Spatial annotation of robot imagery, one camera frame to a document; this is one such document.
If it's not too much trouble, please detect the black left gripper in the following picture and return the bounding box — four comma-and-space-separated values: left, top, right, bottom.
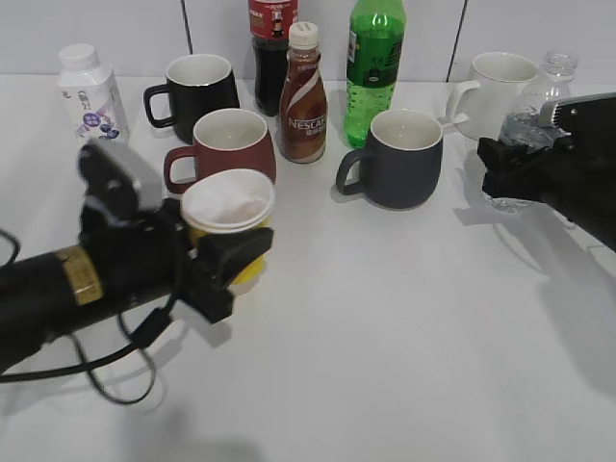
79, 198, 274, 323

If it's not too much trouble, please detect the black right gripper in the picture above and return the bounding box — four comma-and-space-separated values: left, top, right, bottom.
477, 132, 615, 249

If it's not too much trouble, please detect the clear water bottle green label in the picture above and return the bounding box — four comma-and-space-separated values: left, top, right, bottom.
483, 51, 579, 215

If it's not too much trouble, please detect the yellow paper cup stack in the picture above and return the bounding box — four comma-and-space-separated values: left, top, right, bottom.
180, 168, 275, 295

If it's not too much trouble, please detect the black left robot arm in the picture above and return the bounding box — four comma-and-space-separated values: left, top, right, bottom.
1, 199, 273, 371

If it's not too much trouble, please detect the white ceramic mug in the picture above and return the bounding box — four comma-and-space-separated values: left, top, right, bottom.
443, 51, 538, 141

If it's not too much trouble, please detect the dark grey ceramic mug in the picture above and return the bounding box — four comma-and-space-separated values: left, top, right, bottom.
335, 109, 444, 210

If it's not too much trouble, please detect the red-brown ceramic mug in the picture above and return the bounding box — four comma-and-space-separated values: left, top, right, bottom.
164, 108, 276, 194

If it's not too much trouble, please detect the Nescafe coffee bottle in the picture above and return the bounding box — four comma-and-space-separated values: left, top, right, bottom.
279, 21, 327, 164

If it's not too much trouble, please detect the black ceramic mug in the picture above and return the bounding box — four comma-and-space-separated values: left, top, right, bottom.
143, 54, 240, 144

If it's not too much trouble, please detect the green soda bottle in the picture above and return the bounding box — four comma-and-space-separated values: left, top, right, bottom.
344, 0, 406, 147

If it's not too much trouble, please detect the white yogurt drink bottle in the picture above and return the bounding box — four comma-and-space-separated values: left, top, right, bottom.
58, 43, 130, 142

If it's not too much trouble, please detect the cola bottle red label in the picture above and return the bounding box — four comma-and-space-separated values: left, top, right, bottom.
247, 0, 298, 116

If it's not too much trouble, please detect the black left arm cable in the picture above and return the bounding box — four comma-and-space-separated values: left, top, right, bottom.
0, 228, 182, 405

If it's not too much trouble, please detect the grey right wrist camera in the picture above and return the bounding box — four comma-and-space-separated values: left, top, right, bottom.
538, 92, 615, 135

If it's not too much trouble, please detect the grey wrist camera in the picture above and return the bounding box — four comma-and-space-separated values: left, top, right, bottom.
538, 92, 615, 135
77, 138, 163, 226

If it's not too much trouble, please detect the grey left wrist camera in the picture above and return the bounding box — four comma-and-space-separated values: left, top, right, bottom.
77, 138, 163, 226

